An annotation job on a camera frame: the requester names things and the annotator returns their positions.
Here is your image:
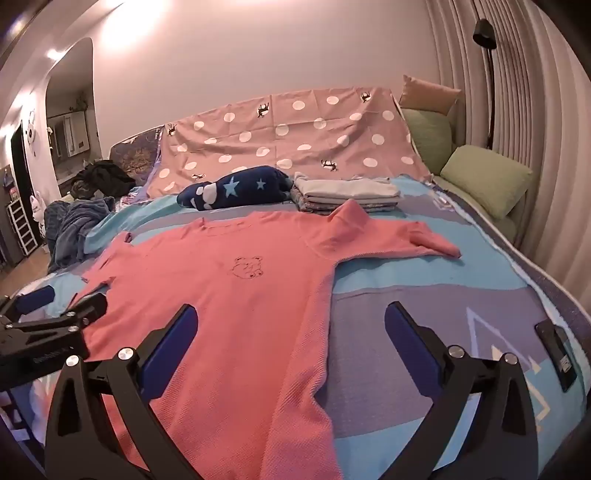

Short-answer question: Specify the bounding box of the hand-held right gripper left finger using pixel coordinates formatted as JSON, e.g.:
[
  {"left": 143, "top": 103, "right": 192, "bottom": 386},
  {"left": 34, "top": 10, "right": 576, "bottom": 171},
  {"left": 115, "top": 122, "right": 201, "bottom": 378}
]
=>
[{"left": 44, "top": 304, "right": 204, "bottom": 480}]

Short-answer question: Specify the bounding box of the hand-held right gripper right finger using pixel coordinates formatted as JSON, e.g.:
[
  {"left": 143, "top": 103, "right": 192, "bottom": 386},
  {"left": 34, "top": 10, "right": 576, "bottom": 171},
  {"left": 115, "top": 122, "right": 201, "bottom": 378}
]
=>
[{"left": 384, "top": 301, "right": 541, "bottom": 480}]

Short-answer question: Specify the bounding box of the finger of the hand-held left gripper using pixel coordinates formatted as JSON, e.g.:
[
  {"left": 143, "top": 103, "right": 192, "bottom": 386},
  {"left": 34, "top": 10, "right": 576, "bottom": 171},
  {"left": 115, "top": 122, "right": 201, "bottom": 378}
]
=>
[
  {"left": 0, "top": 285, "right": 56, "bottom": 320},
  {"left": 11, "top": 294, "right": 108, "bottom": 334}
]

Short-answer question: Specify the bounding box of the pink shirt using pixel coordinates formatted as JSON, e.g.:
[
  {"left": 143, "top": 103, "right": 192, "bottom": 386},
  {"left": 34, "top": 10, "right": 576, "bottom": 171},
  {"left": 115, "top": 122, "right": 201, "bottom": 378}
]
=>
[{"left": 81, "top": 199, "right": 462, "bottom": 480}]

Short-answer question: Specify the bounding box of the stack of folded clothes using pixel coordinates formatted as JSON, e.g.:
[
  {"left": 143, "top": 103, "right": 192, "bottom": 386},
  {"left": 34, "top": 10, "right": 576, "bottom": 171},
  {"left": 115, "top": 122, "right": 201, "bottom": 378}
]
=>
[{"left": 291, "top": 172, "right": 402, "bottom": 214}]

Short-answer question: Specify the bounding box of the white ladder rack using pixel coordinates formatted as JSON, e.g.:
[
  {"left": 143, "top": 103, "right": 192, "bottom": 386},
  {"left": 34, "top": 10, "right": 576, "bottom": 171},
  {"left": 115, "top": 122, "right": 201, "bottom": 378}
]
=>
[{"left": 7, "top": 200, "right": 40, "bottom": 257}]

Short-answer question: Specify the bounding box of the grey-blue crumpled blanket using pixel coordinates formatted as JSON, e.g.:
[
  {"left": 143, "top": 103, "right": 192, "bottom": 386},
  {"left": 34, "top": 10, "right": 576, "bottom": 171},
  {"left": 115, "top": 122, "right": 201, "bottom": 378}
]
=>
[{"left": 45, "top": 196, "right": 116, "bottom": 273}]

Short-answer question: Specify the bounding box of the dark clothing pile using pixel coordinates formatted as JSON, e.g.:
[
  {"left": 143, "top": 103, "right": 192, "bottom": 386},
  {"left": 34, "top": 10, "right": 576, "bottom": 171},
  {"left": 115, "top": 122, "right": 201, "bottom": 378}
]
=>
[{"left": 69, "top": 159, "right": 137, "bottom": 200}]

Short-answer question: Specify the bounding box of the black phone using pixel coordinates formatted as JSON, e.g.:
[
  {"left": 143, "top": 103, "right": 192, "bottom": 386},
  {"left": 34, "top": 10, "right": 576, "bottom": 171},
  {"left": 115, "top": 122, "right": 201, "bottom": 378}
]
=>
[{"left": 534, "top": 318, "right": 579, "bottom": 393}]

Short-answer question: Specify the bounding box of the purple patterned cloth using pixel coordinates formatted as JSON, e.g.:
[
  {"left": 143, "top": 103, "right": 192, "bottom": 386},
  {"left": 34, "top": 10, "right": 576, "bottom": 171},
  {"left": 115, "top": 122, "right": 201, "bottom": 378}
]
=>
[{"left": 110, "top": 124, "right": 164, "bottom": 204}]

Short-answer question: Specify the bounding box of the navy star blanket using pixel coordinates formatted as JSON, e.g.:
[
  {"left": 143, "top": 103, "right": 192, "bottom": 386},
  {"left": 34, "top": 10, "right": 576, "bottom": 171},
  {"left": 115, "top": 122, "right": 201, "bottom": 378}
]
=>
[{"left": 177, "top": 165, "right": 296, "bottom": 212}]

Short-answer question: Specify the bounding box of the large green pillow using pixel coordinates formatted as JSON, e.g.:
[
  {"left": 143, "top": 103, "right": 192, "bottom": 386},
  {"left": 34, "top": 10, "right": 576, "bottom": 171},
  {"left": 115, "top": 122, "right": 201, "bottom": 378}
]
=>
[{"left": 440, "top": 145, "right": 534, "bottom": 220}]

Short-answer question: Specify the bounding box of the small green pillow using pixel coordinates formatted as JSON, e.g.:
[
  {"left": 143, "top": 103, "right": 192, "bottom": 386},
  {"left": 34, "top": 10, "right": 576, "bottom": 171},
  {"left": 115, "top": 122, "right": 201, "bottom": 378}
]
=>
[{"left": 401, "top": 108, "right": 455, "bottom": 176}]

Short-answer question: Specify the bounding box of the pink polka dot cloth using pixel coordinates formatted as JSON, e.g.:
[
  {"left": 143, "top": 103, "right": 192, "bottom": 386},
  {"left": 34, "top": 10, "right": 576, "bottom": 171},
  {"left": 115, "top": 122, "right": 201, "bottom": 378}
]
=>
[{"left": 145, "top": 85, "right": 432, "bottom": 201}]

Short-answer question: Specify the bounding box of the beige pillow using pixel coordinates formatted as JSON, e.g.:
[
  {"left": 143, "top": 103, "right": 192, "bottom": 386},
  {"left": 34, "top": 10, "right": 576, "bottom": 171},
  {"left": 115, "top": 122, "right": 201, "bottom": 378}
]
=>
[{"left": 398, "top": 75, "right": 462, "bottom": 116}]

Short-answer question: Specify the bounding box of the pleated curtain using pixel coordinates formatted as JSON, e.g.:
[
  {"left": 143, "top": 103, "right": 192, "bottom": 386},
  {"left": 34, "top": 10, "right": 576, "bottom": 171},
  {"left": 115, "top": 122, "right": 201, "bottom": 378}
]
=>
[{"left": 425, "top": 0, "right": 591, "bottom": 315}]

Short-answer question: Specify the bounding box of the black floor lamp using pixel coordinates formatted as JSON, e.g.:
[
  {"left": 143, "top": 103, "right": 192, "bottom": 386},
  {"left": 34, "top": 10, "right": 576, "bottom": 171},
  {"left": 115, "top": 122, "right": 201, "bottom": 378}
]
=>
[{"left": 472, "top": 18, "right": 499, "bottom": 151}]

